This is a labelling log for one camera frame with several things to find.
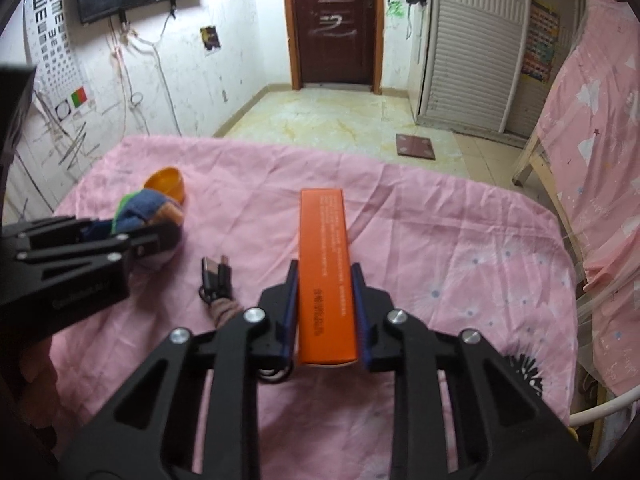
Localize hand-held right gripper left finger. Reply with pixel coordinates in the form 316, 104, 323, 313
57, 259, 301, 480

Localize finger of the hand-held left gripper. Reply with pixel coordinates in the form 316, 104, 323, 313
4, 215, 117, 257
17, 221, 182, 283

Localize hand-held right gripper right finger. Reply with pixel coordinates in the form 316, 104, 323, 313
350, 262, 593, 480

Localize colourful plush toy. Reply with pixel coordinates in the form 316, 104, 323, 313
82, 189, 186, 261

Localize long orange box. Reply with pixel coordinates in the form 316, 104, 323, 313
297, 188, 360, 368

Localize small orange bowl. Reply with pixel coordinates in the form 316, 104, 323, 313
144, 167, 187, 206

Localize pink tablecloth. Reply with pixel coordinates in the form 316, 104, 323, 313
47, 134, 581, 480

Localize dark red floor scale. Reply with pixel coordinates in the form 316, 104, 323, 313
396, 133, 437, 162

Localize eye chart poster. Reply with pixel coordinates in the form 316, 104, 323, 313
24, 0, 89, 126

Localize white metal chair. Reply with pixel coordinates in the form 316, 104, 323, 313
570, 389, 640, 429

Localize white louvered wardrobe door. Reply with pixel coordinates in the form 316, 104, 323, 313
415, 0, 536, 136

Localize pink printed bed curtain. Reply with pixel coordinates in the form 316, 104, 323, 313
535, 0, 640, 401

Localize dark red wooden door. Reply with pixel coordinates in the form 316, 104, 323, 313
281, 0, 386, 95

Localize black charging cable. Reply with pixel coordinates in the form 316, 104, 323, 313
199, 254, 293, 385

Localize white wall cable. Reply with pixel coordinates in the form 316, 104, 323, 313
112, 7, 181, 136

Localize colourful grid wall poster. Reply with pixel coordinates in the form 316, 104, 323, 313
520, 0, 561, 85

